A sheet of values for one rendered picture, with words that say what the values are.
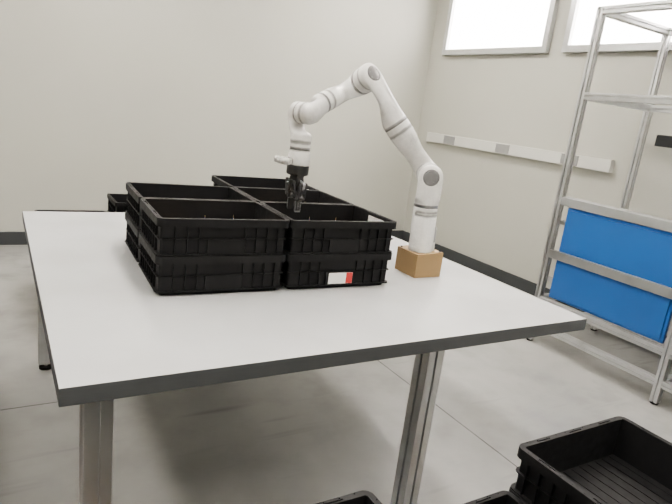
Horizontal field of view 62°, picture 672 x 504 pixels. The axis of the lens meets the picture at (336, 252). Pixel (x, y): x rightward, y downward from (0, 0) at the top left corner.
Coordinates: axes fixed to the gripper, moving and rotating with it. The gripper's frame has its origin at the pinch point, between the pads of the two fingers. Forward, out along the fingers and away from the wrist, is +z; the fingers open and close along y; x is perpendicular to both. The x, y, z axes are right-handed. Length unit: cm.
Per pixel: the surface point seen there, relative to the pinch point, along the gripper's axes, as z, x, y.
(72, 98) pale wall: -17, 55, 300
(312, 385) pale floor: 94, -38, 40
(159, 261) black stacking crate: 13, 47, -19
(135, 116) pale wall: -8, 9, 302
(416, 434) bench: 57, -23, -57
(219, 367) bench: 24, 42, -65
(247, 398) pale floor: 94, -4, 37
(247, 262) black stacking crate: 14.1, 21.6, -19.3
